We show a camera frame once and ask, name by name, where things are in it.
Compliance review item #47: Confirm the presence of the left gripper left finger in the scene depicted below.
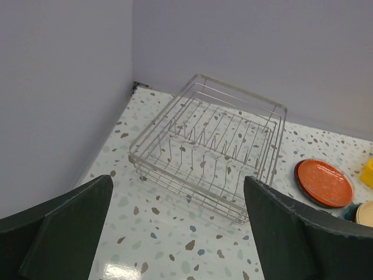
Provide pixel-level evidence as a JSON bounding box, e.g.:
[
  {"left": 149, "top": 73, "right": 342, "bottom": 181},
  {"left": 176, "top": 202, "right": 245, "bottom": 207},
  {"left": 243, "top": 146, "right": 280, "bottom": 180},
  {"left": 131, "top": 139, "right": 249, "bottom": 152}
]
[{"left": 1, "top": 175, "right": 113, "bottom": 279}]

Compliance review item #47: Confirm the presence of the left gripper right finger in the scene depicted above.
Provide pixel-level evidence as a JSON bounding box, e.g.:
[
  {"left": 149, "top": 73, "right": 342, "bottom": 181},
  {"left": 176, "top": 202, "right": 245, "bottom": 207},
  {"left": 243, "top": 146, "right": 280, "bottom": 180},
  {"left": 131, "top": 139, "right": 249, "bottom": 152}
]
[{"left": 244, "top": 176, "right": 372, "bottom": 279}]

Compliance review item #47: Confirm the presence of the teal embossed plate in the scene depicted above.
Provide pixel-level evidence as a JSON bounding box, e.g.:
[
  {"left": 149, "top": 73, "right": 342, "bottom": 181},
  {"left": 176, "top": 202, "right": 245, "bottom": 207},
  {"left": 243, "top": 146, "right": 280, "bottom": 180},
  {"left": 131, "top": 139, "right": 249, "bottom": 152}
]
[{"left": 342, "top": 204, "right": 361, "bottom": 222}]

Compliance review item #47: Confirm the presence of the orange plate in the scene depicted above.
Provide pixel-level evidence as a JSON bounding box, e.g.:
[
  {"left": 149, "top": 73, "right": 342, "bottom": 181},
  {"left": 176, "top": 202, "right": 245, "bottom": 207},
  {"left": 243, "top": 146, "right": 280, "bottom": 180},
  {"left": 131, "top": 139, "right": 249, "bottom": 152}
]
[{"left": 296, "top": 159, "right": 353, "bottom": 207}]

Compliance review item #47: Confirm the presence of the red floral plate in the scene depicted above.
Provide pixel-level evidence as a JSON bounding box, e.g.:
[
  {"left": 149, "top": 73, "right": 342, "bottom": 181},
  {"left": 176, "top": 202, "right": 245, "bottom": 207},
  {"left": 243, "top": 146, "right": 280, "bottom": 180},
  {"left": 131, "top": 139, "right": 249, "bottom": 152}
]
[{"left": 293, "top": 160, "right": 350, "bottom": 209}]

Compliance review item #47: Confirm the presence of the clear glass plate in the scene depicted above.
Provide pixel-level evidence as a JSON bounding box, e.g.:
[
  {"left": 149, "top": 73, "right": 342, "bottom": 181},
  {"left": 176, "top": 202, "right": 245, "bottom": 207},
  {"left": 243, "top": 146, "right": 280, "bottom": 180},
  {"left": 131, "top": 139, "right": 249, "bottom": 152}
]
[{"left": 298, "top": 159, "right": 355, "bottom": 205}]

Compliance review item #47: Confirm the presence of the yellow plate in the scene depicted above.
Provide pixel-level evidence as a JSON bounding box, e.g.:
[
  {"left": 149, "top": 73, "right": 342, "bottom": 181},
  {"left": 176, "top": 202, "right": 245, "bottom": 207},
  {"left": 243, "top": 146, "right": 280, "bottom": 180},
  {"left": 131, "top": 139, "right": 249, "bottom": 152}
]
[{"left": 356, "top": 201, "right": 373, "bottom": 228}]

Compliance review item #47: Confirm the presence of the dark brown beige plate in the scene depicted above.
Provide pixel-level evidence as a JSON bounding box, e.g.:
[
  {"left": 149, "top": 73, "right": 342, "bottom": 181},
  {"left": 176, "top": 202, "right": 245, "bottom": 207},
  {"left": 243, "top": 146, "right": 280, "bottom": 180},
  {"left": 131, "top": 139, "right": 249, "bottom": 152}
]
[{"left": 350, "top": 205, "right": 360, "bottom": 223}]

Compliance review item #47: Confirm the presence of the yellow plastic tray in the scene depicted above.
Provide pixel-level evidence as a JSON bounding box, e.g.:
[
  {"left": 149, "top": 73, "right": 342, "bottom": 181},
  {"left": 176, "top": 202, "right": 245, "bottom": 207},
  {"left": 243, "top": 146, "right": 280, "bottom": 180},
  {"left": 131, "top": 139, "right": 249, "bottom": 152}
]
[{"left": 359, "top": 158, "right": 373, "bottom": 189}]

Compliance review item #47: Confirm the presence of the chrome wire dish rack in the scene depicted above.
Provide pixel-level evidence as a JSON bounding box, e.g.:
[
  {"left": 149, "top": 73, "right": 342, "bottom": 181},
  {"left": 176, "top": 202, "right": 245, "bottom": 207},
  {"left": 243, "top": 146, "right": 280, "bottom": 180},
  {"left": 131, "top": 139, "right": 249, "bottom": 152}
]
[{"left": 129, "top": 73, "right": 287, "bottom": 224}]

